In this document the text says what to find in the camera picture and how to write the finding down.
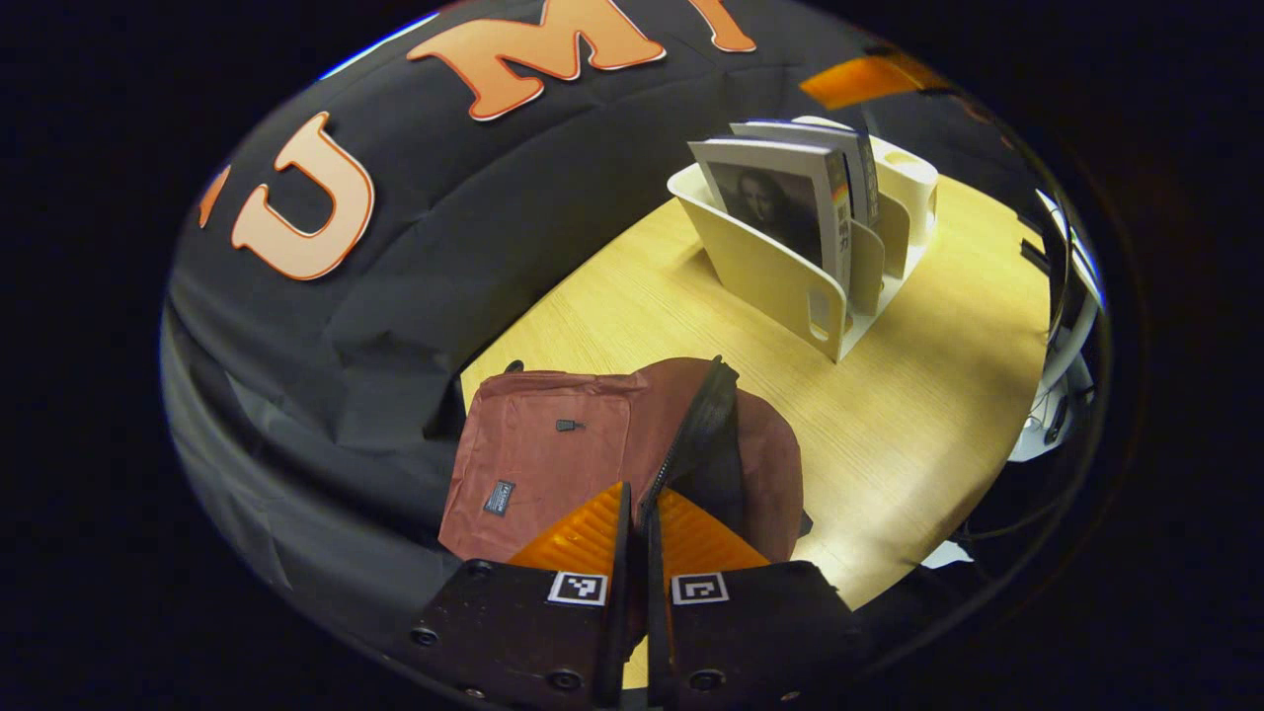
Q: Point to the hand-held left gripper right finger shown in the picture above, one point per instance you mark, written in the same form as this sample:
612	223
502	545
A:
655	612

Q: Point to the maroon schoolbag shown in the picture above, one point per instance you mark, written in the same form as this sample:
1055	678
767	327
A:
553	464

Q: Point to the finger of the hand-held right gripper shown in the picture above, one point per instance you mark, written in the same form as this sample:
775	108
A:
859	79

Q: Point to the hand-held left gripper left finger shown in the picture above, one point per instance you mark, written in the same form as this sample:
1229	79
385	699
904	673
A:
622	612

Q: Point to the blue cover book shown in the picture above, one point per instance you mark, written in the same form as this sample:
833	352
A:
854	158

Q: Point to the white desk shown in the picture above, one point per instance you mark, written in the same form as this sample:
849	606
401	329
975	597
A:
1071	336

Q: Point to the portrait cover book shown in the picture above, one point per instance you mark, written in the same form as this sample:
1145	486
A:
780	197

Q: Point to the black backdrop cloth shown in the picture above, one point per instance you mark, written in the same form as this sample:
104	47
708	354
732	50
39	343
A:
415	267

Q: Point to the white bookshelf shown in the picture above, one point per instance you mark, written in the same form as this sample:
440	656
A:
760	276

